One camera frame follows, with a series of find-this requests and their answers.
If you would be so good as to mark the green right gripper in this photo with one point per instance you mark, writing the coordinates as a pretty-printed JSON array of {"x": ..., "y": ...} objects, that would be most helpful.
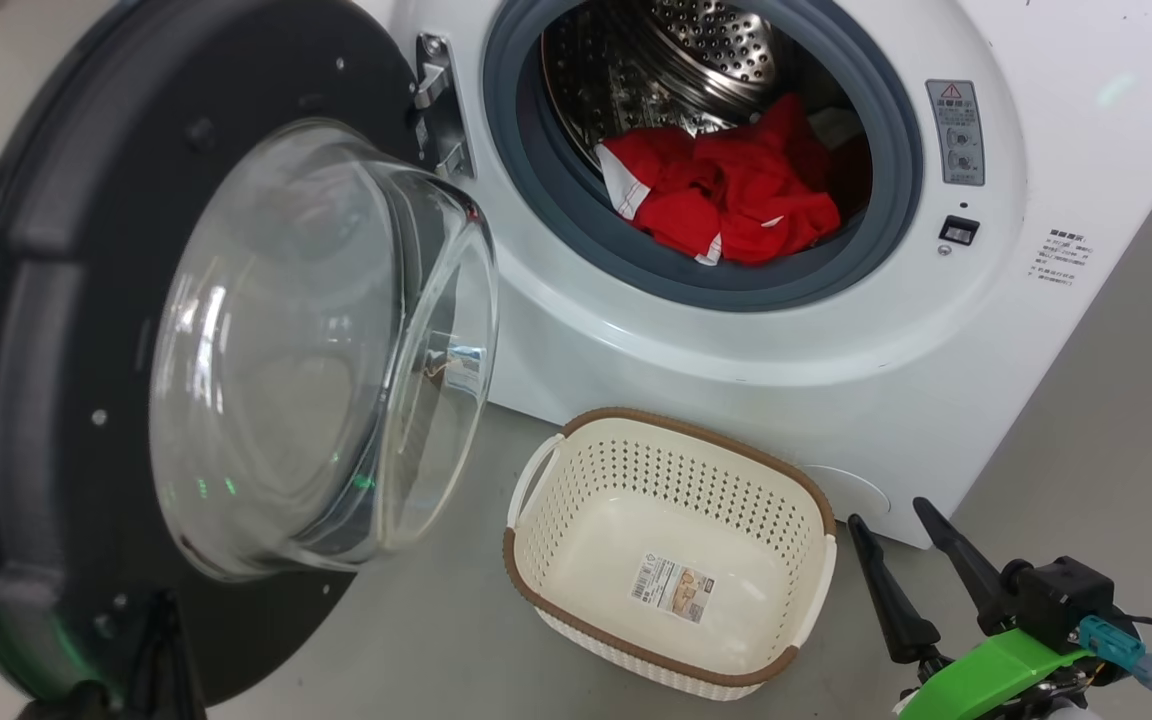
[{"x": 996, "y": 670}]

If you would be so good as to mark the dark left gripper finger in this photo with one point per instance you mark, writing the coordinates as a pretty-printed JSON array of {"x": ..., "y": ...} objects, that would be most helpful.
[{"x": 166, "y": 670}]

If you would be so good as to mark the black round glass washer door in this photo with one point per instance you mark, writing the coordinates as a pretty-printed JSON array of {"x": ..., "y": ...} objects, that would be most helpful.
[{"x": 56, "y": 350}]

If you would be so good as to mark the plain red garment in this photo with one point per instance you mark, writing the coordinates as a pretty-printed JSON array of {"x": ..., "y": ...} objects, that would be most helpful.
[{"x": 786, "y": 200}]

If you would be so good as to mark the white product label sticker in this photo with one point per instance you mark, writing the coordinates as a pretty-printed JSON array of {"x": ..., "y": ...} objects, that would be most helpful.
[{"x": 674, "y": 590}]

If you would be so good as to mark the cream perforated laundry basket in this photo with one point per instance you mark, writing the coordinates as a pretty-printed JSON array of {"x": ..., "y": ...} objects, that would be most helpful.
[{"x": 676, "y": 530}]

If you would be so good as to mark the white front-load washing machine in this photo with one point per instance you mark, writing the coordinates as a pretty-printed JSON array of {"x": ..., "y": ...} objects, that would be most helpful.
[{"x": 1086, "y": 120}]

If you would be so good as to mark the stainless steel washing machine drum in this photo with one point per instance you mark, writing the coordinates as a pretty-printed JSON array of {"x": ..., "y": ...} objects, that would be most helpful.
[{"x": 676, "y": 60}]

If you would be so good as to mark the round white filter cover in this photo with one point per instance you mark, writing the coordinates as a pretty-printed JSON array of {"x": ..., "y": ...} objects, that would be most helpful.
[{"x": 856, "y": 495}]

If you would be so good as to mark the grey warning sticker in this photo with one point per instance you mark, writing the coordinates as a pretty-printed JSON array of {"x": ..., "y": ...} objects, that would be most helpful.
[{"x": 956, "y": 133}]

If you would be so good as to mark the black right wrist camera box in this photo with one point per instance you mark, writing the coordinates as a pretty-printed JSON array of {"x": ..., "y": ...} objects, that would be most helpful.
[{"x": 1061, "y": 600}]

